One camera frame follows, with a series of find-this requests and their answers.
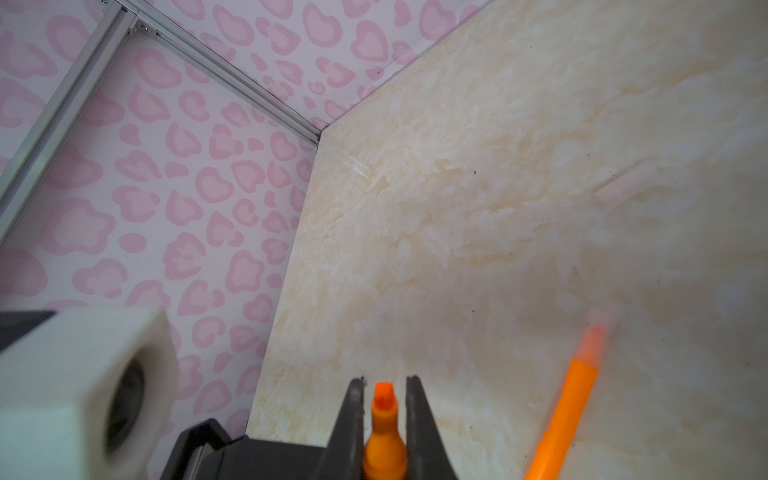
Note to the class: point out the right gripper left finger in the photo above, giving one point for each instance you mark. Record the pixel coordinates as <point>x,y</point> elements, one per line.
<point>343,455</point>

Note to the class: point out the clear pen cap on table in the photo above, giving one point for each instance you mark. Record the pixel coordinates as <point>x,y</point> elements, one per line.
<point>625,186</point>

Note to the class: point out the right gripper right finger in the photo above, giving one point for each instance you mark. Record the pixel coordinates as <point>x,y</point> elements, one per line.
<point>427,457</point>

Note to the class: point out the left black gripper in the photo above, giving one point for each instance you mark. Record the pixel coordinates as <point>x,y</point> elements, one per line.
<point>206,451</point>

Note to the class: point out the aluminium frame strut left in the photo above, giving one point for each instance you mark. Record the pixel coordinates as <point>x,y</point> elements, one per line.
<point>41,145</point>

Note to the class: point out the orange highlighter pen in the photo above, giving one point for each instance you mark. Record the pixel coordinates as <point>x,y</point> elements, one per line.
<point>385,455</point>
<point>580,378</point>

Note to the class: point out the aluminium frame corner post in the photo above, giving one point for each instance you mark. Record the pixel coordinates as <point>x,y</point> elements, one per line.
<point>159,27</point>

